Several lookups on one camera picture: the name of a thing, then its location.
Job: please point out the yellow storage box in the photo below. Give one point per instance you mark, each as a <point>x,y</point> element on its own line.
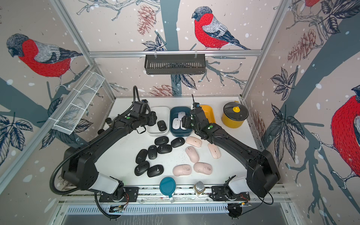
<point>209,113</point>

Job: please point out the white storage box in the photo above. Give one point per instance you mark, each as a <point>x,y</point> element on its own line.
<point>162,113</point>

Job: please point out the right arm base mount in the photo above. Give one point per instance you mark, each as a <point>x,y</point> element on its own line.
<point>234,189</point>

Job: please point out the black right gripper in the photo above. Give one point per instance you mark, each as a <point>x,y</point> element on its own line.
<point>186,121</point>

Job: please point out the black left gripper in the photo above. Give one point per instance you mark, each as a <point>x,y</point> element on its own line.
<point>149,115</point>

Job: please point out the teal round lid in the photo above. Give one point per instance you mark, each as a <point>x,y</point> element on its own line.
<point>167,187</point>

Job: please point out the white wire mesh shelf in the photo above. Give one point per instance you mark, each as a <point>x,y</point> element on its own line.
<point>75,109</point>

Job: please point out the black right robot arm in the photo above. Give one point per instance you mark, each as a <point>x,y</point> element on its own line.
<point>262,172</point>

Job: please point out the yellow pot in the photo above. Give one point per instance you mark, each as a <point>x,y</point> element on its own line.
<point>230,123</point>

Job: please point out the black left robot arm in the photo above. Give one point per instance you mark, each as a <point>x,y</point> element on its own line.
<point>78,166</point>

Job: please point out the spice jar brown contents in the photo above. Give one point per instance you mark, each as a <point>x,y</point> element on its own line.
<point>100,131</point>

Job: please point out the pink mouse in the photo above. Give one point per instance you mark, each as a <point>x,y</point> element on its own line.
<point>194,141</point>
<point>182,170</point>
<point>214,150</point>
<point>192,154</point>
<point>203,168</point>

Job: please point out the pink mouse top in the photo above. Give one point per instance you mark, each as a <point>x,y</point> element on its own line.
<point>194,141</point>

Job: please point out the teal storage box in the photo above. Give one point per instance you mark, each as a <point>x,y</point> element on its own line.
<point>174,114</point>

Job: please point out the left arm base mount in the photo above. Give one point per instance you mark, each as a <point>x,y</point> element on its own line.
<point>121,195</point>

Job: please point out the spice jar dark lid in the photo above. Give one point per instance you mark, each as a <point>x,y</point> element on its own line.
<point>108,121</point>

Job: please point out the black hanging wire basket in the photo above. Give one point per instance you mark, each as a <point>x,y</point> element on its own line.
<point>175,64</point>

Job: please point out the black mouse small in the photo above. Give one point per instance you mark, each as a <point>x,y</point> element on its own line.
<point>152,152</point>

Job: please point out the glass lid yellow knob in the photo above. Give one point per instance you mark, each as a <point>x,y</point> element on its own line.
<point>235,111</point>

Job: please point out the glass jar silver lid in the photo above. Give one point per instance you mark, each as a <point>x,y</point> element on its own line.
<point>199,188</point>

